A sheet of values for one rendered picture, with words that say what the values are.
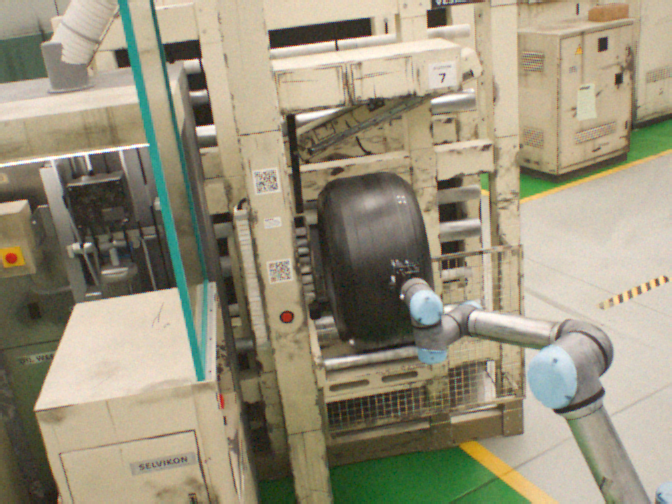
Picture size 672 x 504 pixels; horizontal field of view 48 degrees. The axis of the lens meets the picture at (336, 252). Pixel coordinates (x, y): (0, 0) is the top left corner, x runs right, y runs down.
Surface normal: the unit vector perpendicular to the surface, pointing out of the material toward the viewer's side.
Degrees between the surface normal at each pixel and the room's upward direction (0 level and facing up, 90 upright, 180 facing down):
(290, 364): 90
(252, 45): 90
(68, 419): 90
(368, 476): 0
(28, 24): 90
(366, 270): 71
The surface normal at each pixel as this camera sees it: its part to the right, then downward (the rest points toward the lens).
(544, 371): -0.79, 0.21
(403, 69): 0.14, 0.36
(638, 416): -0.11, -0.92
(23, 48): 0.50, 0.28
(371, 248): 0.07, -0.15
